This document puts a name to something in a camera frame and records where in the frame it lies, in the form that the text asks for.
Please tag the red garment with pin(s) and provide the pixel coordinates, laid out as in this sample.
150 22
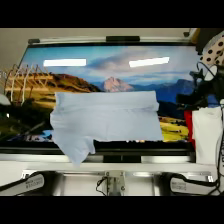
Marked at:
188 126

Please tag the white black-dotted garment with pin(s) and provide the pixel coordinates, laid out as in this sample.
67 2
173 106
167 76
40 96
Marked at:
216 50

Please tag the light blue T-shirt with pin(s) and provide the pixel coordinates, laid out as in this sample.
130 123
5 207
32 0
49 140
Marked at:
106 116

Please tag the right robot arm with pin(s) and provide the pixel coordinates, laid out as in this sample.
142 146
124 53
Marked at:
186 185

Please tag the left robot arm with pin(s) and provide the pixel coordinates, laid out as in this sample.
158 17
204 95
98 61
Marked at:
23 185

